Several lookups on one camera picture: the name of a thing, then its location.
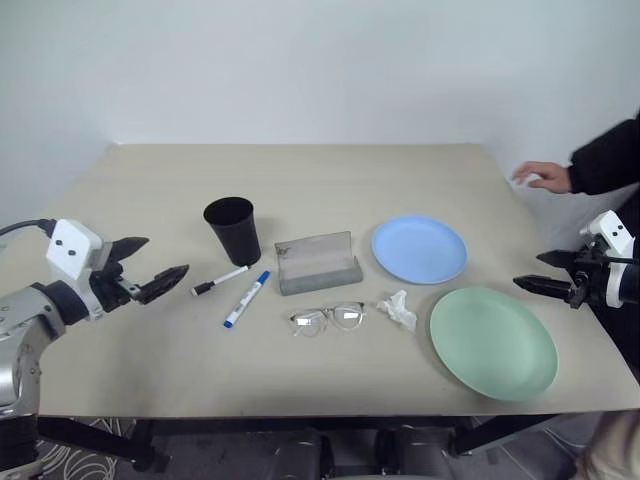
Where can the person's black sleeve forearm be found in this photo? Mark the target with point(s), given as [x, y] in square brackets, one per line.
[607, 157]

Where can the dark rounded robot leg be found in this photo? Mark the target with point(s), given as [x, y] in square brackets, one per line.
[415, 450]

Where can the black cap whiteboard marker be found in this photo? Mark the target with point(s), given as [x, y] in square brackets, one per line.
[219, 281]

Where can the black table leg frame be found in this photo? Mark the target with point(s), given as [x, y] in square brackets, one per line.
[95, 440]
[505, 432]

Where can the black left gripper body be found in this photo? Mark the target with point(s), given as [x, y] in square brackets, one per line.
[111, 286]

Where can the blue cap whiteboard marker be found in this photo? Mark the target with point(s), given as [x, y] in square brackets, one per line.
[246, 300]

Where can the crumpled white tissue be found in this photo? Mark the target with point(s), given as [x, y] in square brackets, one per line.
[399, 310]

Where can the clear frame eyeglasses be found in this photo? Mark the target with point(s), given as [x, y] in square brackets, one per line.
[327, 317]

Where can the black plastic cup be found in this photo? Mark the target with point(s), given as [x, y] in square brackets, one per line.
[235, 230]

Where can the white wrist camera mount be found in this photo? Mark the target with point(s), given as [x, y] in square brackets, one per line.
[70, 247]
[611, 235]

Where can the green plastic plate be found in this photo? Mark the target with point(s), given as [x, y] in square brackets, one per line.
[492, 342]

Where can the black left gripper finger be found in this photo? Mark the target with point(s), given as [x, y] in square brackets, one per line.
[161, 283]
[128, 247]

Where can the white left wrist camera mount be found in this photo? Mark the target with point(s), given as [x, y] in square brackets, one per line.
[70, 247]

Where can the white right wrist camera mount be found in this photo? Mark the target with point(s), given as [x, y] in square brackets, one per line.
[611, 235]

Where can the person's bare hand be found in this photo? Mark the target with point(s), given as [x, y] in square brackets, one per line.
[542, 175]

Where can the grey open glasses case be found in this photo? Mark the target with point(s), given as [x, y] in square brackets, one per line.
[317, 267]

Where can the blue plastic plate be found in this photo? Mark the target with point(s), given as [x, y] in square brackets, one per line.
[419, 249]

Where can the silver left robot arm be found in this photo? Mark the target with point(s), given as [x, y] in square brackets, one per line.
[20, 320]

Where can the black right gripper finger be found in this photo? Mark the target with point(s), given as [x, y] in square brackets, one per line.
[541, 286]
[555, 258]

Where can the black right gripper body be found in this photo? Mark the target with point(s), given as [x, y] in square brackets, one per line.
[586, 275]

